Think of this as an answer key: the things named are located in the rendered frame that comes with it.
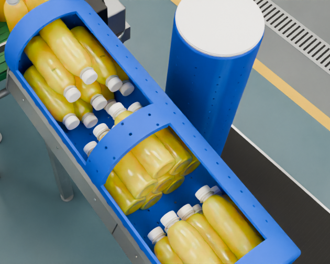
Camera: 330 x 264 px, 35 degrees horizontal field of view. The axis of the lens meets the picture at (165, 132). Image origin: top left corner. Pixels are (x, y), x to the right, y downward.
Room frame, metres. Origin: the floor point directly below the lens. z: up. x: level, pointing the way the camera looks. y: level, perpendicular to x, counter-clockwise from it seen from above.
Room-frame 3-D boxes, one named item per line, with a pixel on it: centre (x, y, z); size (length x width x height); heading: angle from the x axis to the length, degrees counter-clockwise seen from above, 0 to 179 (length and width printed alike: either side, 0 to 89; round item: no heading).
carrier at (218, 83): (1.11, -0.12, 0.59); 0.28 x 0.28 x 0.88
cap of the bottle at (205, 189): (0.50, -0.11, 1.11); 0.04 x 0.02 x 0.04; 134
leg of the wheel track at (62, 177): (0.86, 0.40, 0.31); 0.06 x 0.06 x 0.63; 44
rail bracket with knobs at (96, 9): (1.13, 0.28, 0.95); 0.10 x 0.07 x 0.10; 134
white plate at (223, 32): (1.11, -0.12, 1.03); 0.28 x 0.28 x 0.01
